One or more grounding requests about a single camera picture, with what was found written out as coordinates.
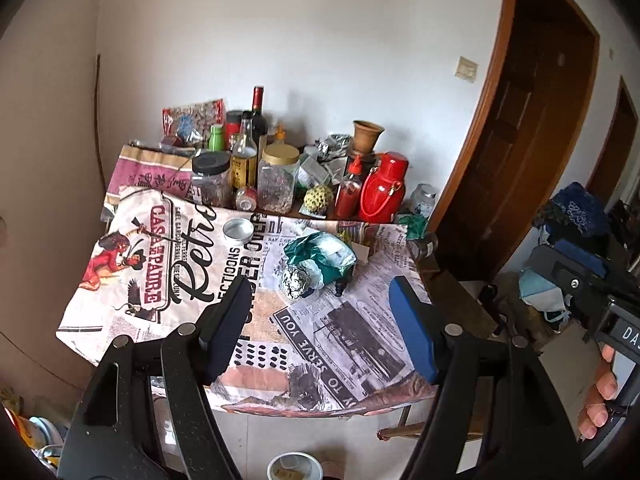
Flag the empty glass jar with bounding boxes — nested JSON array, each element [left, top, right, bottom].
[[410, 183, 438, 218]]

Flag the light blue face mask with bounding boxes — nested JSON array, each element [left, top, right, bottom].
[[517, 267, 573, 323]]

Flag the person's right hand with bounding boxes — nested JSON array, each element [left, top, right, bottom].
[[577, 346, 620, 441]]

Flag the crumpled foil ball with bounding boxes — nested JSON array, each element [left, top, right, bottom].
[[281, 265, 325, 302]]

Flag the plastic jar with black lid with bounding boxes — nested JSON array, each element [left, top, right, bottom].
[[191, 151, 233, 209]]

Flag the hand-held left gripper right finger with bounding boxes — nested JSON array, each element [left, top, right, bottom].
[[389, 275, 586, 480]]

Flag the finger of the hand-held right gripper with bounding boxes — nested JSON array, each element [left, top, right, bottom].
[[529, 239, 608, 311]]

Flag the dark glass cup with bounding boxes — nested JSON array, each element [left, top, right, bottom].
[[412, 232, 440, 261]]

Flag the small crumpled green bag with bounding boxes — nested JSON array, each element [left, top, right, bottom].
[[397, 214, 428, 241]]

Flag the thin wall cable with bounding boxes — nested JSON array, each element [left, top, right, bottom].
[[94, 54, 108, 191]]

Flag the plastic jar with gold lid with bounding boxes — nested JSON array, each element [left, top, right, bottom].
[[256, 144, 301, 214]]

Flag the red jug with handle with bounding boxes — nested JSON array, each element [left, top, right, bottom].
[[358, 152, 409, 223]]

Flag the red sauce squeeze bottle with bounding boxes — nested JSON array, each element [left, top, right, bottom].
[[334, 155, 363, 221]]

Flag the wooden table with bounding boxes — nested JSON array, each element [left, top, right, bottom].
[[100, 145, 501, 441]]

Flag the clear bottle with yellow label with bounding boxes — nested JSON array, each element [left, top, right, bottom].
[[231, 111, 258, 191]]

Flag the pink printed paper bag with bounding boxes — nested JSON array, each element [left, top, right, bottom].
[[109, 144, 198, 206]]

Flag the clear plastic packaging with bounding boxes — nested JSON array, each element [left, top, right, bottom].
[[297, 155, 348, 191]]

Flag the printed newspaper-pattern tablecloth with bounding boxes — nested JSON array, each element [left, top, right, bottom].
[[56, 185, 441, 418]]

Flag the narrow brown wooden door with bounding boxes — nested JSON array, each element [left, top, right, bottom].
[[585, 75, 640, 206]]

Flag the yellow-green spiky ball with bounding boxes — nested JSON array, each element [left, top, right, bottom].
[[304, 184, 335, 215]]

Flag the brown clay pot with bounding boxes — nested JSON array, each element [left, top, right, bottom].
[[352, 120, 386, 156]]

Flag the green and white plastic bag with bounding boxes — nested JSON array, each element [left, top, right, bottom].
[[283, 232, 357, 286]]

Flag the blue patterned cloth pile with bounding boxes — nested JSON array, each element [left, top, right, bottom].
[[532, 182, 613, 241]]

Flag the white bowl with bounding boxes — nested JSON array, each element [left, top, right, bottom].
[[267, 452, 326, 480]]

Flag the dark wine bottle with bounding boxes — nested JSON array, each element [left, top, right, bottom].
[[250, 86, 269, 171]]

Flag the small jar with red cap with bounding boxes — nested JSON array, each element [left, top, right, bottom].
[[234, 186, 258, 212]]

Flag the crumpled silver foil bag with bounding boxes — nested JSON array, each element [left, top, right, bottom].
[[305, 133, 353, 161]]

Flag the red patterned snack packet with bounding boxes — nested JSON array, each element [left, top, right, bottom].
[[161, 99, 227, 148]]

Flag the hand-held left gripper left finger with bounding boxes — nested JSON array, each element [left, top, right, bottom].
[[57, 276, 253, 480]]

